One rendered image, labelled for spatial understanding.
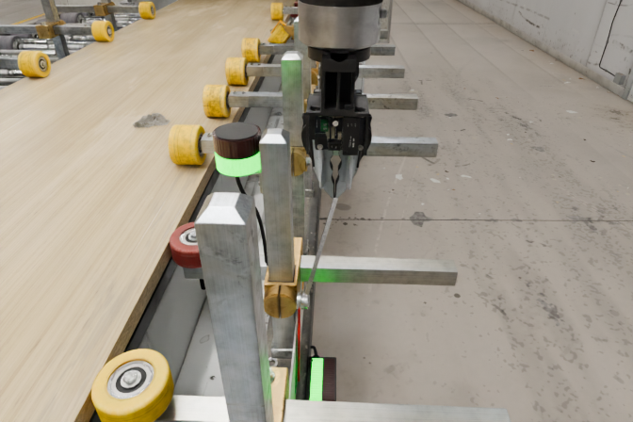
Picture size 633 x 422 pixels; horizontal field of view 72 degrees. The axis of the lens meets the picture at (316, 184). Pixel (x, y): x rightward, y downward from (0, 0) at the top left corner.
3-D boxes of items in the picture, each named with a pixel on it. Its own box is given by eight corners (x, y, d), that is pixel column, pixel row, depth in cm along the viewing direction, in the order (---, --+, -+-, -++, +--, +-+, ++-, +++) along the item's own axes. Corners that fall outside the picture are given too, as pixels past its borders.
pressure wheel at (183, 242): (233, 271, 78) (225, 219, 72) (222, 305, 71) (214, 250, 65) (187, 270, 78) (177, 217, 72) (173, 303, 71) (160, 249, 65)
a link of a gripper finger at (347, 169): (333, 216, 57) (336, 153, 53) (334, 192, 63) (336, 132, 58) (358, 217, 57) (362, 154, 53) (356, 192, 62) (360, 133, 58)
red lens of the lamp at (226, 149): (265, 137, 58) (264, 122, 57) (257, 158, 53) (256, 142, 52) (219, 137, 59) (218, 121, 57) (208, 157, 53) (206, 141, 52)
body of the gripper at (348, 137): (303, 159, 51) (301, 56, 45) (307, 129, 59) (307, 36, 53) (368, 160, 51) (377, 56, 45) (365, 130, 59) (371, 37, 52)
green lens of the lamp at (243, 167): (266, 154, 60) (265, 139, 59) (259, 176, 55) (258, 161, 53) (222, 154, 60) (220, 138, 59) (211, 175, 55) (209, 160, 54)
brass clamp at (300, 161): (313, 145, 93) (313, 122, 90) (309, 177, 82) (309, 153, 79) (284, 144, 93) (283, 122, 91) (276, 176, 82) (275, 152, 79)
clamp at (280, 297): (303, 259, 77) (302, 236, 74) (297, 319, 65) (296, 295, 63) (271, 258, 77) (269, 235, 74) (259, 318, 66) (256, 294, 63)
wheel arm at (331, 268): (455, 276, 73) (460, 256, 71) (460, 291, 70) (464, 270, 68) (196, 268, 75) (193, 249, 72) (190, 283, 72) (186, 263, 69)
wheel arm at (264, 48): (393, 53, 153) (394, 42, 151) (395, 56, 150) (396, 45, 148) (251, 52, 155) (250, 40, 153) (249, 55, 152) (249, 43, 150)
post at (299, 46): (312, 198, 121) (311, 14, 96) (311, 205, 118) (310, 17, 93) (299, 198, 121) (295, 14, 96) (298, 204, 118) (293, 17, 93)
